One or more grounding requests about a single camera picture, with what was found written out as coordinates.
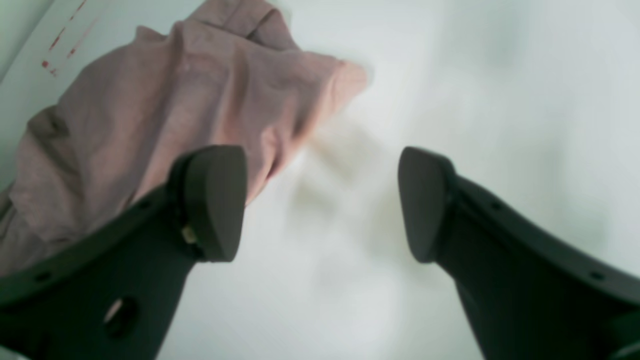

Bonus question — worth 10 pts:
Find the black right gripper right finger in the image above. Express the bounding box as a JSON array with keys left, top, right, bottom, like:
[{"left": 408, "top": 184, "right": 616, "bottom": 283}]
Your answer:
[{"left": 398, "top": 146, "right": 640, "bottom": 360}]

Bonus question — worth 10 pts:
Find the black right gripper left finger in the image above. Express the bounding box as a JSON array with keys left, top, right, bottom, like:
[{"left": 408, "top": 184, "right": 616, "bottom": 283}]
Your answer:
[{"left": 0, "top": 145, "right": 248, "bottom": 360}]

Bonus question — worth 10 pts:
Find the dusty pink T-shirt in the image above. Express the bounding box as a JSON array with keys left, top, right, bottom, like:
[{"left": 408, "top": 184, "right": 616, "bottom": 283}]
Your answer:
[{"left": 0, "top": 0, "right": 368, "bottom": 277}]

